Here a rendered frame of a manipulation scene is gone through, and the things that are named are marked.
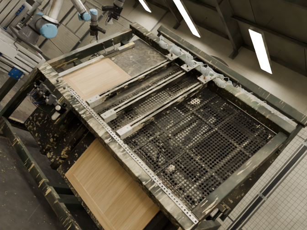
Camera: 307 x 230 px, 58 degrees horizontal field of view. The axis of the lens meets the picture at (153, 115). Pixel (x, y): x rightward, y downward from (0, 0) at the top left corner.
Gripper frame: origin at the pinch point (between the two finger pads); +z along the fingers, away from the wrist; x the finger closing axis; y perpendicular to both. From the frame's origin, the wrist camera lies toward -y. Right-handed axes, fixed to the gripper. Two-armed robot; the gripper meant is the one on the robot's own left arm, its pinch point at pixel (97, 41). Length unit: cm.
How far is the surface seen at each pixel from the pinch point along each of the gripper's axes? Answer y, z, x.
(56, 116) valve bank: 26, 20, 97
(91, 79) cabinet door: 2, 15, 48
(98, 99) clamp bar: -10, 11, 82
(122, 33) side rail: -24.3, 7.0, -32.0
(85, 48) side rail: 14.4, 9.8, -0.1
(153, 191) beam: -59, 16, 172
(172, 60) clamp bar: -82, 5, 21
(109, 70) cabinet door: -14.9, 14.0, 33.3
